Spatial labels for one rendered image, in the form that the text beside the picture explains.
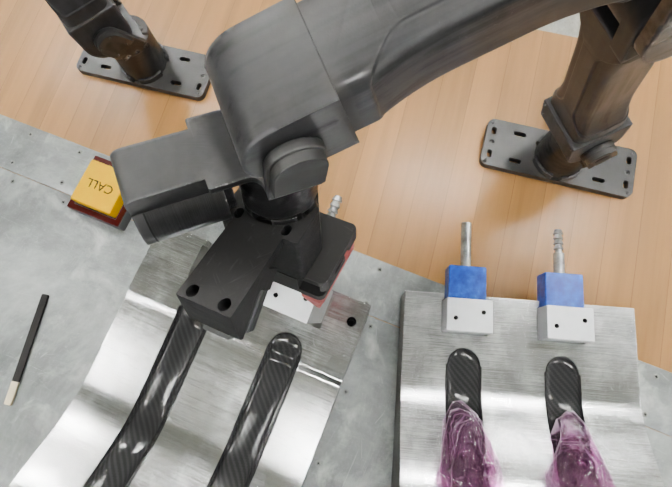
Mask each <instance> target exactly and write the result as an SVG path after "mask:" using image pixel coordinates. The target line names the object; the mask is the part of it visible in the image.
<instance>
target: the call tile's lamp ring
mask: <svg viewBox="0 0 672 487"><path fill-rule="evenodd" d="M93 160H96V161H98V162H101V163H104V164H106V165H109V166H111V167H113V166H112V163H111V161H108V160H106V159H103V158H100V157H98V156H95V157H94V159H93ZM74 202H75V201H73V200H72V199H71V200H70V201H69V203H68V205H67V206H68V207H70V208H73V209H75V210H78V211H80V212H83V213H85V214H88V215H90V216H93V217H95V218H98V219H100V220H103V221H105V222H107V223H110V224H112V225H115V226H117V227H118V226H119V224H120V222H121V220H122V218H123V216H124V214H125V213H126V211H127V210H126V209H125V207H124V205H123V207H122V209H121V211H120V213H119V215H118V216H117V218H116V220H114V219H112V218H109V217H107V216H104V215H102V214H99V213H97V212H94V211H92V210H89V209H87V208H84V207H82V206H79V205H77V204H74Z"/></svg>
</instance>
